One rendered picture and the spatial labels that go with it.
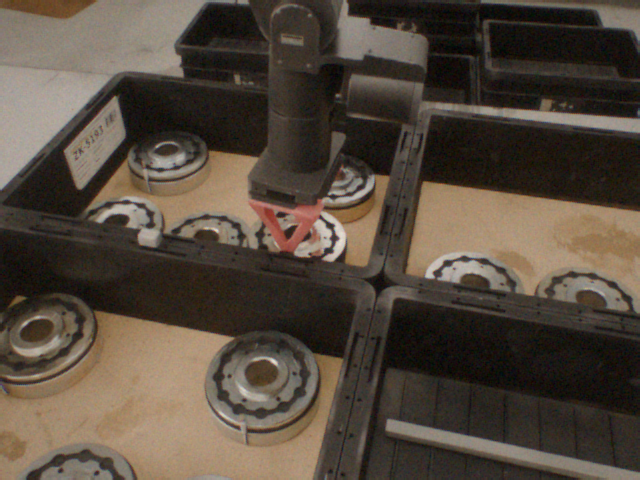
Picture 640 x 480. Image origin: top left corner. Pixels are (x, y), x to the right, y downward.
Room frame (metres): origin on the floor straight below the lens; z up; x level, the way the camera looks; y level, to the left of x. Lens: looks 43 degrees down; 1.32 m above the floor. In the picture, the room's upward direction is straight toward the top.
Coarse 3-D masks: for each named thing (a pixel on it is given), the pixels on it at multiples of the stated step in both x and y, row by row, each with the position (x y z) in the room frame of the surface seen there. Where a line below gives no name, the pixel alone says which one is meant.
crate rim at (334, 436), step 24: (72, 240) 0.42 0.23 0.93; (96, 240) 0.42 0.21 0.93; (120, 240) 0.42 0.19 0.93; (192, 264) 0.39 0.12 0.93; (216, 264) 0.39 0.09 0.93; (240, 264) 0.39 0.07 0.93; (264, 264) 0.39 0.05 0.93; (336, 288) 0.36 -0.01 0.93; (360, 288) 0.36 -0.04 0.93; (360, 312) 0.33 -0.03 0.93; (360, 336) 0.31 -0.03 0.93; (360, 360) 0.28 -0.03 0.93; (336, 408) 0.24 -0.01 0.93; (336, 432) 0.22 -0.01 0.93; (336, 456) 0.20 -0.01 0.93
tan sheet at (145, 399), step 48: (144, 336) 0.38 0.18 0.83; (192, 336) 0.38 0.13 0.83; (96, 384) 0.33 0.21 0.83; (144, 384) 0.33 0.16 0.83; (192, 384) 0.33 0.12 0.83; (336, 384) 0.33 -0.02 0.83; (0, 432) 0.28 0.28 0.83; (48, 432) 0.28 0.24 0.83; (96, 432) 0.28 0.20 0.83; (144, 432) 0.28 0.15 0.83; (192, 432) 0.28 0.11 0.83
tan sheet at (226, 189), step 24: (120, 168) 0.66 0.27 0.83; (216, 168) 0.67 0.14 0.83; (240, 168) 0.67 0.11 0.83; (120, 192) 0.61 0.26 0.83; (144, 192) 0.61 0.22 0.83; (192, 192) 0.61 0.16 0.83; (216, 192) 0.61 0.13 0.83; (240, 192) 0.61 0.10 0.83; (384, 192) 0.61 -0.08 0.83; (168, 216) 0.57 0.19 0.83; (240, 216) 0.57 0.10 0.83; (360, 240) 0.52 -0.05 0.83; (360, 264) 0.48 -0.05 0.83
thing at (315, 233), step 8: (280, 224) 0.47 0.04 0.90; (288, 224) 0.47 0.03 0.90; (296, 224) 0.48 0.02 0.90; (312, 232) 0.46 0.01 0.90; (320, 232) 0.46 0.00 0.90; (312, 240) 0.45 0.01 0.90; (320, 240) 0.46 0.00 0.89; (296, 248) 0.44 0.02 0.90; (304, 248) 0.44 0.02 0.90; (312, 248) 0.44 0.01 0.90
